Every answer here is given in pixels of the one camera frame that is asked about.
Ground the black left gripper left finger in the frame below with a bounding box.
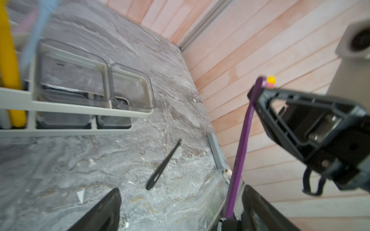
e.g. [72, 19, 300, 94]
[68, 188, 121, 231]

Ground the cream toothbrush holder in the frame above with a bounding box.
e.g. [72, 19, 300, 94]
[1, 39, 155, 138]

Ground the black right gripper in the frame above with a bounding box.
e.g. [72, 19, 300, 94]
[253, 88, 370, 193]

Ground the purple toothbrush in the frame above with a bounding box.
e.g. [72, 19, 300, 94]
[223, 76, 267, 218]

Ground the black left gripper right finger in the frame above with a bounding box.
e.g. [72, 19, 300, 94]
[241, 185, 300, 231]

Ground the yellow toothbrush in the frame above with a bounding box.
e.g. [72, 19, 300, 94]
[1, 1, 27, 129]

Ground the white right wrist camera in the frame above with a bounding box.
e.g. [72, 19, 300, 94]
[326, 19, 370, 113]

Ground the black toothbrush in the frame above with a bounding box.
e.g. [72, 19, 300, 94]
[145, 139, 183, 191]

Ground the grey flat bar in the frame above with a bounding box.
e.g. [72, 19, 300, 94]
[207, 133, 231, 170]

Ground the pale blue toothbrush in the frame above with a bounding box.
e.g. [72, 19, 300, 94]
[19, 1, 59, 75]

